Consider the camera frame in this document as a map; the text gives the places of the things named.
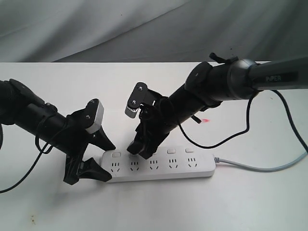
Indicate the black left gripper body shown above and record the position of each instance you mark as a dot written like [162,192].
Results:
[78,140]

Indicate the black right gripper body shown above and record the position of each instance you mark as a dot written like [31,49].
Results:
[156,122]

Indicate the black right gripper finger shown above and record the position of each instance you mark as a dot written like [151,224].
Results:
[136,146]
[150,145]

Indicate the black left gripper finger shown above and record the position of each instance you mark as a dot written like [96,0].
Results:
[90,169]
[100,139]

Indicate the white five-outlet power strip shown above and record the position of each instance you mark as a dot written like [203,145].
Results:
[178,162]

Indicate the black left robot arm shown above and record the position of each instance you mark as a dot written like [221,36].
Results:
[20,106]

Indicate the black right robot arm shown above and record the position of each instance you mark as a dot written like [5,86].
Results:
[207,87]

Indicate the grey backdrop cloth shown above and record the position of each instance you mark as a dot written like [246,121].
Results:
[151,30]

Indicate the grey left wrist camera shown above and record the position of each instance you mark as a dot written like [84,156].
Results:
[93,115]

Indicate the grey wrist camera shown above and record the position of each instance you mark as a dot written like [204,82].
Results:
[140,96]
[93,115]

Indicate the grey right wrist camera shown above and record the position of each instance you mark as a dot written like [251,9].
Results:
[140,96]

